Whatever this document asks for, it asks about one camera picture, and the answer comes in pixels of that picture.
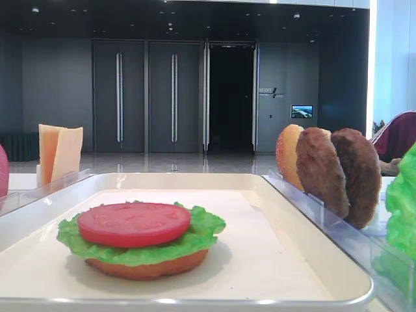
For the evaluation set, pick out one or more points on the dark double door left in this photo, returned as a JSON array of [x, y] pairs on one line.
[[119, 96]]

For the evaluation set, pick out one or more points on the open glass door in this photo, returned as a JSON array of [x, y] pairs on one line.
[[206, 94]]

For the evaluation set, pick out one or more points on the bun bottom under lettuce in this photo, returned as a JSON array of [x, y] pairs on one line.
[[151, 272]]

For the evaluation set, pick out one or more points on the dark double door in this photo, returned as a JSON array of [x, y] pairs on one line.
[[174, 94], [119, 96]]

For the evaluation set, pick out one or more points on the red tomato slice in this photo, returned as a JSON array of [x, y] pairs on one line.
[[4, 173], [133, 225]]

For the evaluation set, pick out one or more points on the brown meat patty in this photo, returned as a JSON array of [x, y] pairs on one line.
[[320, 171], [360, 163]]

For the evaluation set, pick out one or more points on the green lettuce leaf on tray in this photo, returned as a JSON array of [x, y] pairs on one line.
[[201, 235]]

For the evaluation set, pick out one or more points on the pale yellow cheese slice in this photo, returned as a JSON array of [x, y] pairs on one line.
[[68, 153]]

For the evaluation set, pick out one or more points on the brown meat patty outer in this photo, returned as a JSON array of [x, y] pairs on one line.
[[360, 163]]

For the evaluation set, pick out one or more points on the wall display screen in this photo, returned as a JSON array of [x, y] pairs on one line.
[[301, 111]]

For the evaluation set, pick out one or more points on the dark double door middle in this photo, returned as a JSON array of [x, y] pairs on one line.
[[174, 94]]

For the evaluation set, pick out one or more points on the golden bun half inner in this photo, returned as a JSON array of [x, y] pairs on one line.
[[286, 154]]

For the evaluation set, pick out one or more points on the white rectangular tray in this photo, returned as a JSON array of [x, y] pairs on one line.
[[270, 257]]

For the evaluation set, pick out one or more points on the orange cheese slice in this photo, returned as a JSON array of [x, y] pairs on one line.
[[48, 139]]

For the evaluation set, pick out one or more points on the brown meat patty inner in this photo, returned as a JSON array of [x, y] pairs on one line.
[[320, 171]]

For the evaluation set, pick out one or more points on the person in maroon shirt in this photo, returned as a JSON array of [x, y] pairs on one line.
[[393, 141]]

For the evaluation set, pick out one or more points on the green lettuce leaf standing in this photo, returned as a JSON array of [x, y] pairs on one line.
[[400, 202]]

